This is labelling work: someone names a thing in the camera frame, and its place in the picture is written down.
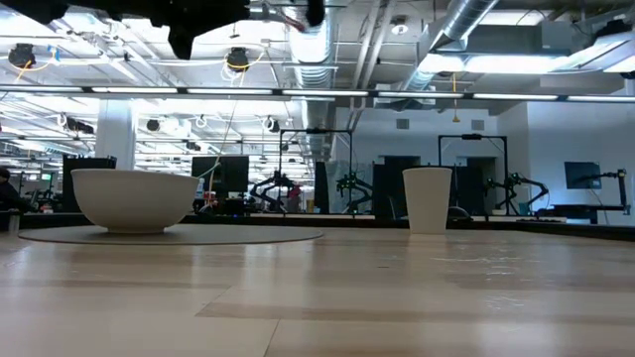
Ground black cabinet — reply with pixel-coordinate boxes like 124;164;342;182
372;155;422;219

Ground background black robot arms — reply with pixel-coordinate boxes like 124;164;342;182
483;172;551;215
249;170;302;214

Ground white building column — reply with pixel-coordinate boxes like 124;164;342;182
95;98;138;173

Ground person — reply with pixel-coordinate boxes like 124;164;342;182
0;167;26;215

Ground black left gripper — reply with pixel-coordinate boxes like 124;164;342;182
113;0;326;60

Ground ceiling light strip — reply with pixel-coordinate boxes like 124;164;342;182
0;86;635;103

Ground background black station frame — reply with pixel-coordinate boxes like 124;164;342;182
437;133;510;215
278;127;354;215

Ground yellow hanging pendant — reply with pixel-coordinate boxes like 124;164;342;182
450;73;461;124

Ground black ceiling cable reel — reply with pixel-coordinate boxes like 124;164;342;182
7;43;37;69
226;47;251;73

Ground wall mounted monitor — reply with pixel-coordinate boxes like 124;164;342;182
564;161;603;190

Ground white ribbed cup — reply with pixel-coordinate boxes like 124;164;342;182
402;167;454;235

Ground silver spiral air duct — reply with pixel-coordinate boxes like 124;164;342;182
401;0;500;93
287;0;338;160

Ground round grey placemat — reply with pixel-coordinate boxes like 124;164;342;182
18;223;324;246

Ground background robot arm green cables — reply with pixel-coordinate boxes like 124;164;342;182
335;172;374;214

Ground white ceramic bowl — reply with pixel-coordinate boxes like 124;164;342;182
70;168;200;235

